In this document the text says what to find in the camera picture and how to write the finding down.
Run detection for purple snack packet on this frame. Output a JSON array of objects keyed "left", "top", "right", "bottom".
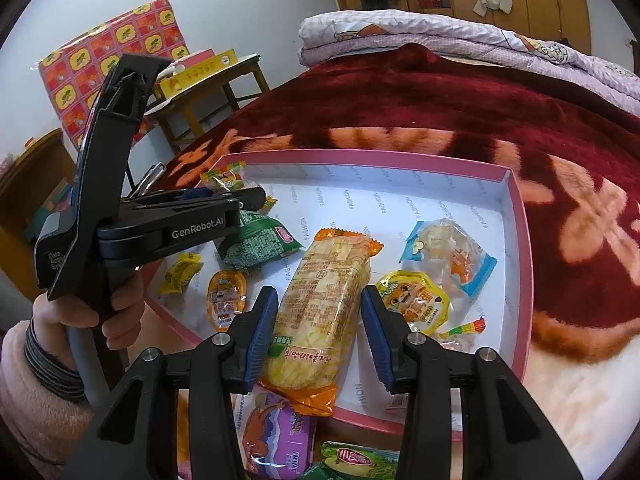
[{"left": 234, "top": 389, "right": 317, "bottom": 480}]

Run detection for blue clear snack packet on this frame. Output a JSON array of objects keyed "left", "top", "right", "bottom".
[{"left": 400, "top": 218, "right": 498, "bottom": 297}]

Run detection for yellow candy packet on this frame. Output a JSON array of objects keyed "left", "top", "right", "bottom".
[{"left": 159, "top": 252, "right": 205, "bottom": 295}]

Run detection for clear colourful candy packet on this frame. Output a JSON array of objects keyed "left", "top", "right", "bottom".
[{"left": 200, "top": 160, "right": 278, "bottom": 211}]

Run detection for light green snack packet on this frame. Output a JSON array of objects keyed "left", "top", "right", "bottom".
[{"left": 300, "top": 440, "right": 401, "bottom": 480}]

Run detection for folded lilac quilt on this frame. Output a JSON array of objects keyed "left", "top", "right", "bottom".
[{"left": 299, "top": 10, "right": 640, "bottom": 106}]

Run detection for orange rice cracker packet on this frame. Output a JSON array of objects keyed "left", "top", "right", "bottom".
[{"left": 259, "top": 227, "right": 385, "bottom": 418}]

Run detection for pink cardboard box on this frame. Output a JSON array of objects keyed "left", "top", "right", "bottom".
[{"left": 145, "top": 149, "right": 536, "bottom": 442}]

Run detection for black hair ties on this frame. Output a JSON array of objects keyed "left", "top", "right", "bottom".
[{"left": 24, "top": 317, "right": 86, "bottom": 403}]

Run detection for person's left forearm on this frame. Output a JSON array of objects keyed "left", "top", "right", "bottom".
[{"left": 0, "top": 320, "right": 103, "bottom": 480}]

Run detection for orange jelly cup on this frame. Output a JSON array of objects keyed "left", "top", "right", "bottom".
[{"left": 206, "top": 269, "right": 249, "bottom": 332}]

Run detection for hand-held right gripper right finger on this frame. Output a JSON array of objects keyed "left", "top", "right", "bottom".
[{"left": 361, "top": 285, "right": 583, "bottom": 480}]

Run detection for red yellow patterned gift box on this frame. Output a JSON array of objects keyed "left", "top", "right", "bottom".
[{"left": 39, "top": 0, "right": 191, "bottom": 146}]

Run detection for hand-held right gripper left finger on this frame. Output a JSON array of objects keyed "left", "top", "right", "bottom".
[{"left": 62, "top": 285, "right": 280, "bottom": 480}]

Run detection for wooden side table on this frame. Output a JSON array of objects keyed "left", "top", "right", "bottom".
[{"left": 145, "top": 52, "right": 271, "bottom": 153}]

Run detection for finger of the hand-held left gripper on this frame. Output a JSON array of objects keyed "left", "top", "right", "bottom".
[
  {"left": 131, "top": 187, "right": 213, "bottom": 202},
  {"left": 210, "top": 186, "right": 266, "bottom": 212}
]

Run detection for red floral blanket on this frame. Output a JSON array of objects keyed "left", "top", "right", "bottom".
[{"left": 150, "top": 42, "right": 640, "bottom": 461}]

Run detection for dark green snack packet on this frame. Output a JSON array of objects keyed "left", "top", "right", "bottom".
[{"left": 217, "top": 210, "right": 306, "bottom": 272}]

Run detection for yellow cardboard box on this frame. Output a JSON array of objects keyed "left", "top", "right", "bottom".
[{"left": 154, "top": 49, "right": 237, "bottom": 101}]

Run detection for wooden cabinet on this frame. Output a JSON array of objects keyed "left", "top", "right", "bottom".
[{"left": 0, "top": 129, "right": 76, "bottom": 281}]

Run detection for person's left hand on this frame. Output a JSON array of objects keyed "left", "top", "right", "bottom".
[{"left": 32, "top": 270, "right": 147, "bottom": 357}]

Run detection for rainbow striped candy packet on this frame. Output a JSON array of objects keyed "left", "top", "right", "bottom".
[{"left": 437, "top": 317, "right": 487, "bottom": 356}]

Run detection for yellow jelly cup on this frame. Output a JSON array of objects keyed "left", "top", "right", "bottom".
[{"left": 375, "top": 270, "right": 451, "bottom": 336}]

